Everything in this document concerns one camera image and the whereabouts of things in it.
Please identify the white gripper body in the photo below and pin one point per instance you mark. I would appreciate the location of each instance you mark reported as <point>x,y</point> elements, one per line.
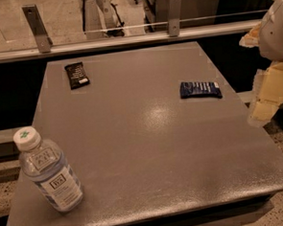
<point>276,36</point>

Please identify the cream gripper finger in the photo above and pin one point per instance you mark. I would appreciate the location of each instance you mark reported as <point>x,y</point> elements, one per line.
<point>251,39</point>
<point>267,93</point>

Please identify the blue rxbar blueberry wrapper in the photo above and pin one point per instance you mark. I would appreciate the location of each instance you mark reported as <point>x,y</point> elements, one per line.
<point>200,89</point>

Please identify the clear plastic water bottle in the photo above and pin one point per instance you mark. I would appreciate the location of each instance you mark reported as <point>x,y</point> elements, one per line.
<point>43,162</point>

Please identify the grey table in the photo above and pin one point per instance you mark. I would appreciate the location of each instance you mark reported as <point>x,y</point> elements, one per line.
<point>144,155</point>

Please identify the black snack bar wrapper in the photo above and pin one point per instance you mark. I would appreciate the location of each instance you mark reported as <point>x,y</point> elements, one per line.
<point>76,74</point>

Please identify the right metal rail bracket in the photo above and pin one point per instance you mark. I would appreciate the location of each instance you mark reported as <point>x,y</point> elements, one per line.
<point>174,7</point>

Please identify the metal rail bracket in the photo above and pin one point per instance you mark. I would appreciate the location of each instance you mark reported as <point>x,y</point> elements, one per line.
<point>174,7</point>
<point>43,41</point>

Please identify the horizontal metal rail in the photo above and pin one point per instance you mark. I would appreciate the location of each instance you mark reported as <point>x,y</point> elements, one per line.
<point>128,42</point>

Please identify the left metal rail bracket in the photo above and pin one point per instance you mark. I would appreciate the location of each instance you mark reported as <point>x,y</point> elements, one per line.
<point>43,41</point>

